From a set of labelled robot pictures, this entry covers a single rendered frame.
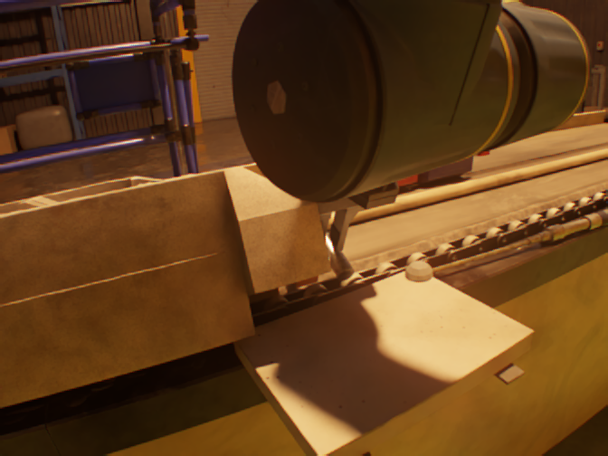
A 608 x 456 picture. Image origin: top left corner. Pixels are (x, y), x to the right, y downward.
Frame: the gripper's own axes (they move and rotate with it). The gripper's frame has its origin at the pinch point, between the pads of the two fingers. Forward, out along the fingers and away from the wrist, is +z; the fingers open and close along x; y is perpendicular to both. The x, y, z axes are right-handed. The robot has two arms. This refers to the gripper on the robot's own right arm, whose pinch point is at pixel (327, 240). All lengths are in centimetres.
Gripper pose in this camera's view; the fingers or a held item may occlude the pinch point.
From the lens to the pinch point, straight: 63.2
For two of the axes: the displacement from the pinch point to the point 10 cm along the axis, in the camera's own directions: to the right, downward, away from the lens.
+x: -9.1, 2.2, -3.6
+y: -4.1, -6.7, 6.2
